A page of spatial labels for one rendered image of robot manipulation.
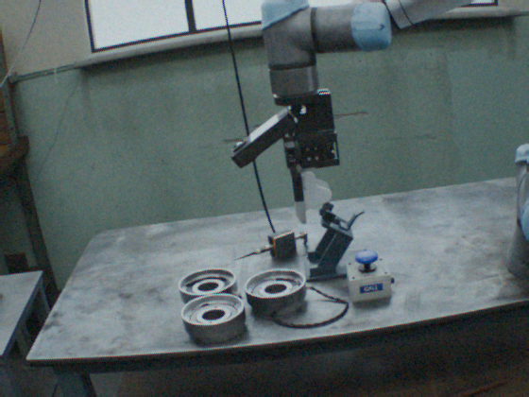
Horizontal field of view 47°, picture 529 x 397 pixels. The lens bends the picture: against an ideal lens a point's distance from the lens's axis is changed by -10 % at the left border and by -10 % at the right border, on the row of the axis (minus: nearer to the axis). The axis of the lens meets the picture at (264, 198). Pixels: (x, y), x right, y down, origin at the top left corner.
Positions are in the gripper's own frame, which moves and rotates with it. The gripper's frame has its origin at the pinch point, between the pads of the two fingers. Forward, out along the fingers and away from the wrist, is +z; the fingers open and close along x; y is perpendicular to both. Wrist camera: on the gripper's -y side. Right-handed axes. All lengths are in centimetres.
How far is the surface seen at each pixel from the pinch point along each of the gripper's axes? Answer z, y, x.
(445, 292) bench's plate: 16.2, 23.4, -4.4
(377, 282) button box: 12.7, 11.6, -2.7
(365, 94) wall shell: 15, 38, 161
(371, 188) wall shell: 55, 37, 161
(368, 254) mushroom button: 8.7, 10.9, 0.0
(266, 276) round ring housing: 12.9, -6.8, 6.2
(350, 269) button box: 11.6, 7.7, 1.4
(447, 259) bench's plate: 16.2, 27.2, 8.1
